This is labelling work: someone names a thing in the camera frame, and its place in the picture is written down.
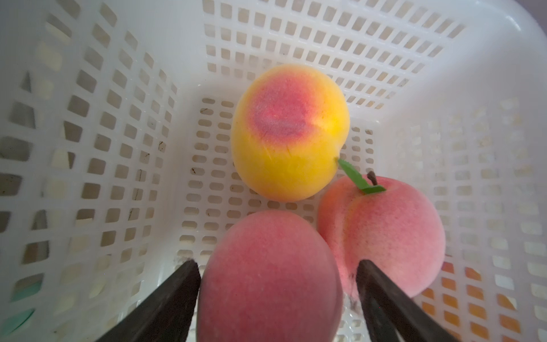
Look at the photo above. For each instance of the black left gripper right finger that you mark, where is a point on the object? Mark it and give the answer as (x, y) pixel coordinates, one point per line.
(389, 313)

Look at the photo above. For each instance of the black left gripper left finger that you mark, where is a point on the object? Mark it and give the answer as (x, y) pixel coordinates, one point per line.
(166, 314)

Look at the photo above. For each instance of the small pink peach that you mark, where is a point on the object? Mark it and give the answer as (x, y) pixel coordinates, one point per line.
(385, 221)

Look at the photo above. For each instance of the pink peach with leaf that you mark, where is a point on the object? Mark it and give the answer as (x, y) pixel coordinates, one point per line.
(271, 278)

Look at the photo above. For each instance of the yellow peach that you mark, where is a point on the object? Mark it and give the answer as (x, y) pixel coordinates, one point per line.
(287, 133)

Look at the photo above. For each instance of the white plastic basket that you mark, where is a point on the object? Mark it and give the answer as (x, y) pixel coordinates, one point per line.
(116, 164)

